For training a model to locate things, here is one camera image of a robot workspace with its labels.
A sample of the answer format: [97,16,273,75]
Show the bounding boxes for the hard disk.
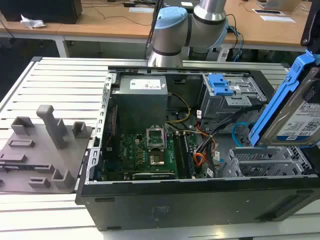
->
[248,49,320,148]

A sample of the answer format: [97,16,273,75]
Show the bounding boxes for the blue disk wire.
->
[231,121,254,149]

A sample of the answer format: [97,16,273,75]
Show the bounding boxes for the grey metal disk bay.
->
[218,146,313,179]

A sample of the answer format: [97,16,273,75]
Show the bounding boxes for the black RAM slot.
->
[184,132,196,179]
[180,132,191,179]
[174,132,183,179]
[177,132,187,179]

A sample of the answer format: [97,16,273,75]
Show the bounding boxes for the silver laptop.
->
[256,0,301,12]

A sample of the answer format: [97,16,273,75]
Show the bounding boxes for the blue plastic drive latch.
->
[207,73,236,97]

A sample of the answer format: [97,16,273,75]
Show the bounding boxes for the grey metal drive cage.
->
[199,73,268,126]

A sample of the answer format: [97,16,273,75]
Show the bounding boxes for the metal socket cover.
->
[146,127,167,151]

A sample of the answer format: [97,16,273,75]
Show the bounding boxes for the grey power supply unit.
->
[115,74,169,128]

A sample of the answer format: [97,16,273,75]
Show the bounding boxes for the CPU socket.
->
[148,153,167,167]

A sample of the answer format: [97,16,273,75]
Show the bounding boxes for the wooden desk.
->
[0,0,312,60]

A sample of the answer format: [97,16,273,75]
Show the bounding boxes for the black graphics card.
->
[131,171,176,181]

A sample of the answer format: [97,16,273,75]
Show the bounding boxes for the green motherboard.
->
[101,131,198,181]

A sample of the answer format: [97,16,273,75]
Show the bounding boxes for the black open PC case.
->
[74,65,320,232]

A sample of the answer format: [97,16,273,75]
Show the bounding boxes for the black box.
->
[0,0,83,25]

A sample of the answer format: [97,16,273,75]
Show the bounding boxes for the crumpled white paper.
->
[19,14,47,30]

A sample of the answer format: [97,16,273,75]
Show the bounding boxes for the grey plastic parts rack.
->
[0,104,94,194]

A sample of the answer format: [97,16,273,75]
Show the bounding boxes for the blue cables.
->
[226,24,245,62]

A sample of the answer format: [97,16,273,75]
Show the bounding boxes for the black sleeved wire bundle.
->
[194,108,253,151]

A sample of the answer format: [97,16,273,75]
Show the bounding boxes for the yellow power wires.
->
[165,92,193,124]

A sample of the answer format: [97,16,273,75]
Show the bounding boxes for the orange red wire bundle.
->
[194,134,219,174]

